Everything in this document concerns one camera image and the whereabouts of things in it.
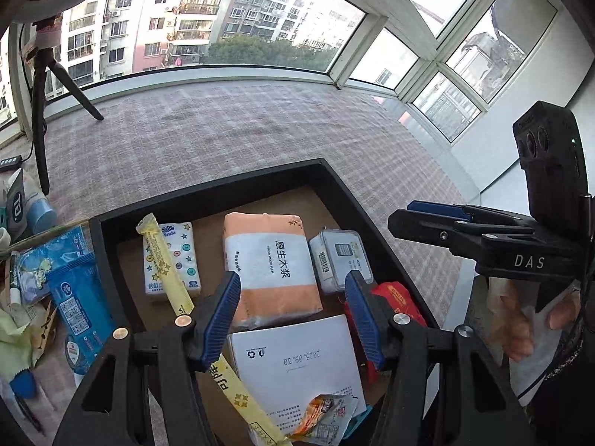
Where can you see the orange snack sachet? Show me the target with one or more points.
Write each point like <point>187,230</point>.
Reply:
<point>320,416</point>

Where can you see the orange white tissue pack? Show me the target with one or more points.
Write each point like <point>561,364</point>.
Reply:
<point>269,265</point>

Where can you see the red packet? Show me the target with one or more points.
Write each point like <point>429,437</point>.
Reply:
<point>399,299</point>

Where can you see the clear blue card packet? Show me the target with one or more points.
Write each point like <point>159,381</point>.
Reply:
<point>42,260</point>

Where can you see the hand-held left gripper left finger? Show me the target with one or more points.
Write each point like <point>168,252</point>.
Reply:
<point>218,320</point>

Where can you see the person's right hand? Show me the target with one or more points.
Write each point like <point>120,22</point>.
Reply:
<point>513,330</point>

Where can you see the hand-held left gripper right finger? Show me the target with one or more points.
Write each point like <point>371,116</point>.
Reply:
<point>365,325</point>

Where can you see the blue plastic item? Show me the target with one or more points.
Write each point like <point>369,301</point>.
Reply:
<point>359,420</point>

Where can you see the person's patterned clothing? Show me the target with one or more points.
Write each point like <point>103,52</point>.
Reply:
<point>571,381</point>

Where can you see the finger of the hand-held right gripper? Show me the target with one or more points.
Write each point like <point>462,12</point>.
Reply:
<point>437,208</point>
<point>432,230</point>

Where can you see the long yellow packet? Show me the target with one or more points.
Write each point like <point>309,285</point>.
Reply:
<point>160,253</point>

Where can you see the star print tissue pack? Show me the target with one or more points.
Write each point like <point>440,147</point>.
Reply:
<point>179,260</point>

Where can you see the yellow green cloth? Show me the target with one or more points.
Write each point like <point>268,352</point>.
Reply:
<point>14,341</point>

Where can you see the black tray container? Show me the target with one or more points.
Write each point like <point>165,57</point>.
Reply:
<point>214,197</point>

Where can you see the black power strip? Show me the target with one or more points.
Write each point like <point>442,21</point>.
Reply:
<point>11,162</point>

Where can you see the wooden clothes pegs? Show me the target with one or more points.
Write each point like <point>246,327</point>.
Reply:
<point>46,330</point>

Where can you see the dark grey sachet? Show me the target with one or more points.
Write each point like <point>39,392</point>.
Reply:
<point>16,202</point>

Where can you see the blue wipes packet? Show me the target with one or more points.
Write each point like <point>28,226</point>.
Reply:
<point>79,306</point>

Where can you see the black tripod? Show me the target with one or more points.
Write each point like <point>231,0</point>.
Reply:
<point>38,116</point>

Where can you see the clear plastic box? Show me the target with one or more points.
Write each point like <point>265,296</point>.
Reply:
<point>337,255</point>

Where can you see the white paper box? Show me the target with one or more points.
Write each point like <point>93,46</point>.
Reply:
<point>293,367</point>

